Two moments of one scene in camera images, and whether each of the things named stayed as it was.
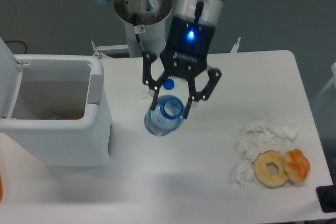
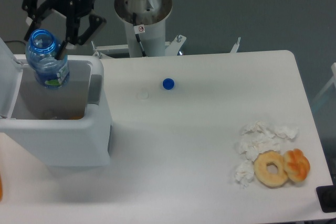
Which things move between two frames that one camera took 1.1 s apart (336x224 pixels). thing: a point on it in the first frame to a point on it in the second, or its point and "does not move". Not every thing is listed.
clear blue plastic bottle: [167, 116] to [41, 49]
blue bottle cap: [169, 84] does not move
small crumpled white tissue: [243, 173] does not move
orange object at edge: [1, 187] does not move
